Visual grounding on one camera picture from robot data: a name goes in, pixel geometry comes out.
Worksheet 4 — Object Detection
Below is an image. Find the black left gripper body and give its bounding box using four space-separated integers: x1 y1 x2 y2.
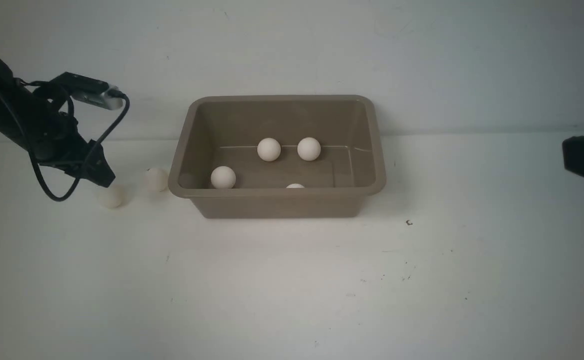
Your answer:
34 117 101 173

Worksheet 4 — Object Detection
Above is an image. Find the white ping-pong ball black mark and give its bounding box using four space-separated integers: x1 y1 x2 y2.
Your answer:
257 137 282 162

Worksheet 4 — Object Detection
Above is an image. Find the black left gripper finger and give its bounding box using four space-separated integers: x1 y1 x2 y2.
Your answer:
84 141 116 188

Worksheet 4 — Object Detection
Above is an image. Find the taupe plastic storage bin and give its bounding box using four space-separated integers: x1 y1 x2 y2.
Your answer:
168 95 386 219

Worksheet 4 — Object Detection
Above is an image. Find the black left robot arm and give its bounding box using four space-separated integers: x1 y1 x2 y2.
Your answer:
0 58 124 188

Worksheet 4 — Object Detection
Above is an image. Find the black left camera cable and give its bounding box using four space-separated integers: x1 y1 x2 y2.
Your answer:
0 75 131 202

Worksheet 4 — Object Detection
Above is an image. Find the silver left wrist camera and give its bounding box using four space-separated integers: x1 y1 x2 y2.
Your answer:
50 71 123 111

